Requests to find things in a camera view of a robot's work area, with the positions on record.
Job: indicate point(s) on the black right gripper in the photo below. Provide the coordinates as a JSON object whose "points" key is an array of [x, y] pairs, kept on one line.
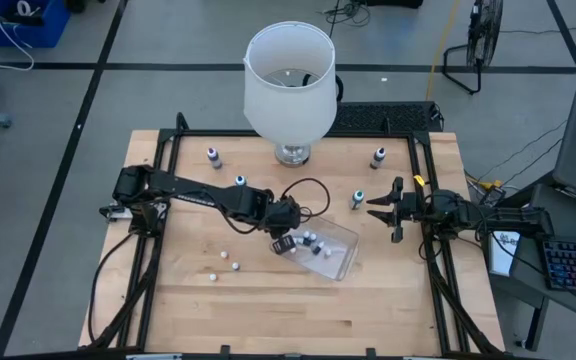
{"points": [[412, 207]]}

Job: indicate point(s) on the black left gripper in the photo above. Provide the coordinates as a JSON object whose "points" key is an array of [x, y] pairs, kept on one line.
{"points": [[284, 215]]}

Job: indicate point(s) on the small black food coloring bottle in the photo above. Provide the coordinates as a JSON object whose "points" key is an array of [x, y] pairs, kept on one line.
{"points": [[319, 247], [306, 235]]}

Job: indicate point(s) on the small blue food coloring bottle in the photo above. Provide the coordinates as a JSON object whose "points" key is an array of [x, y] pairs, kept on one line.
{"points": [[313, 238]]}

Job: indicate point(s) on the small yellow food coloring bottle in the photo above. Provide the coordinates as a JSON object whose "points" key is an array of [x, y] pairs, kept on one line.
{"points": [[328, 252]]}

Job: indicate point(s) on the black tip food coloring bottle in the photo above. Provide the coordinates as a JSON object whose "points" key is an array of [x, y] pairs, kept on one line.
{"points": [[378, 157]]}

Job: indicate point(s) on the small red food coloring bottle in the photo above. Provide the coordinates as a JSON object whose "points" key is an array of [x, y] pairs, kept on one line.
{"points": [[235, 266]]}

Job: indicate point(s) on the clear plastic bin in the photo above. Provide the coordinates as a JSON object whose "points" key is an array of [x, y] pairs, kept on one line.
{"points": [[340, 260]]}

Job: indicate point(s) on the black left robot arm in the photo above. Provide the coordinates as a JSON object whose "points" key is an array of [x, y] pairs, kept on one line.
{"points": [[193, 192]]}

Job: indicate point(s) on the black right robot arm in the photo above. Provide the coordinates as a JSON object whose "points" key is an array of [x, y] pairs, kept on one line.
{"points": [[508, 216]]}

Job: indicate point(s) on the green tip food coloring bottle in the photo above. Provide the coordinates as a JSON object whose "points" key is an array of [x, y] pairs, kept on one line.
{"points": [[357, 199]]}

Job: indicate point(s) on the blue tip food coloring bottle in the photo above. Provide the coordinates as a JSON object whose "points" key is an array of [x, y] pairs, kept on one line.
{"points": [[240, 180]]}

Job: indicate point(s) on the purple tip food coloring bottle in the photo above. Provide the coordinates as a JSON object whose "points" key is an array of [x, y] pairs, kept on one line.
{"points": [[213, 157]]}

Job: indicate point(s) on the yellow tape tag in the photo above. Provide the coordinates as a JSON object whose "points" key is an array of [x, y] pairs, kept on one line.
{"points": [[419, 180]]}

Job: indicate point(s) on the black mesh computer case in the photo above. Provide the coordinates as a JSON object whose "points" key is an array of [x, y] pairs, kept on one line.
{"points": [[383, 117]]}

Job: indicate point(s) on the white printed sheet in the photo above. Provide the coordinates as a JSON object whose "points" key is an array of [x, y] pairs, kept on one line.
{"points": [[503, 255]]}

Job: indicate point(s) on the white shade silver table lamp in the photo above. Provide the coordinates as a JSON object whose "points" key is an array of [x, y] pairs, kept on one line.
{"points": [[288, 110]]}

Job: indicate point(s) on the dark grey desk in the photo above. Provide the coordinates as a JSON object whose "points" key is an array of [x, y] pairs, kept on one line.
{"points": [[528, 265]]}

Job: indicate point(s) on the silver black table clamp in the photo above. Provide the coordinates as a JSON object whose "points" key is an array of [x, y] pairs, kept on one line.
{"points": [[115, 212]]}

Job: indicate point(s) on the backlit black keyboard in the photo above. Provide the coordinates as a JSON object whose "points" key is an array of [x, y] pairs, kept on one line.
{"points": [[575, 265]]}

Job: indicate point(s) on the black floor fan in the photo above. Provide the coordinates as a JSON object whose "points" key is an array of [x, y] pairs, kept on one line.
{"points": [[485, 30]]}

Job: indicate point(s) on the blue plastic crate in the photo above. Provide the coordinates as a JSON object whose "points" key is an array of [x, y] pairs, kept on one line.
{"points": [[48, 30]]}

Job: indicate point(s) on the black aluminium frame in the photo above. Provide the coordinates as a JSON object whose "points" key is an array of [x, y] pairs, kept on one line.
{"points": [[208, 133]]}

